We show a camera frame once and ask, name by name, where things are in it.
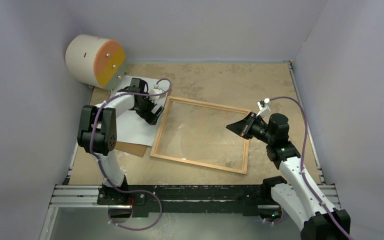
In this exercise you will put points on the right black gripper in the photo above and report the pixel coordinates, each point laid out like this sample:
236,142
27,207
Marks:
242,127

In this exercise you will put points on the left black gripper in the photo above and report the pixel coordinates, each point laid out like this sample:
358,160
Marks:
149,116

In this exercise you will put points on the wooden picture frame with glass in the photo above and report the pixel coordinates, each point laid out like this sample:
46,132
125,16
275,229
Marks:
194,132

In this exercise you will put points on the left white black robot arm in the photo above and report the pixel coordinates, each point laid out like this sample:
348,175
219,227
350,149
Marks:
97,130

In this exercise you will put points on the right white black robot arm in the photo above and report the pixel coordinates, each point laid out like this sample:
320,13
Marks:
295,191

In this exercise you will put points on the brown cardboard backing board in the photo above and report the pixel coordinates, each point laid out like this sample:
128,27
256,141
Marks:
138,150

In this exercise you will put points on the white cylindrical drum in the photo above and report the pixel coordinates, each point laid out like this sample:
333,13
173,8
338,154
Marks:
96,61

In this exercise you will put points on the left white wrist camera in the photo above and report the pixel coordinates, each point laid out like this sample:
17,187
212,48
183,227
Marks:
156,93

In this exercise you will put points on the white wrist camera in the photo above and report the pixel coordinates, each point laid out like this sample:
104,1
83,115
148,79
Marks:
156,93
264,108

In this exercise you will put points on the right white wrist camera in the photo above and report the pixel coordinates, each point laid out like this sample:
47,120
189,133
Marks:
264,108

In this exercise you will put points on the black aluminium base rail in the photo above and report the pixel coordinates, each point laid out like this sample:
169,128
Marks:
247,200

